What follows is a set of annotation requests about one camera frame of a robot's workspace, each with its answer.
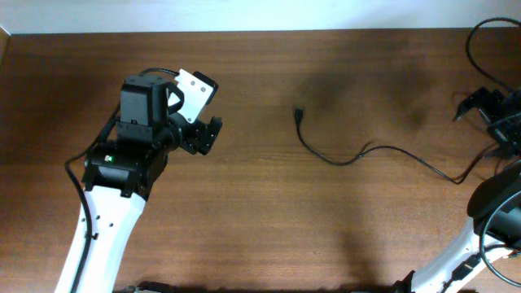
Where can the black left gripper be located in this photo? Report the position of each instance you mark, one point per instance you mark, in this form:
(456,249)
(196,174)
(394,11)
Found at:
(204,135)

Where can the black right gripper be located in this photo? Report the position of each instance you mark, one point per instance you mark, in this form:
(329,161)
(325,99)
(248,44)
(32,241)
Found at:
(483,102)

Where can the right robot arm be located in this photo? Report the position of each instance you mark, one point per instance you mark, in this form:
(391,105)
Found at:
(492,229)

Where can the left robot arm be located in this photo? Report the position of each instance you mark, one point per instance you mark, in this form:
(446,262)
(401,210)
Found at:
(154,117)

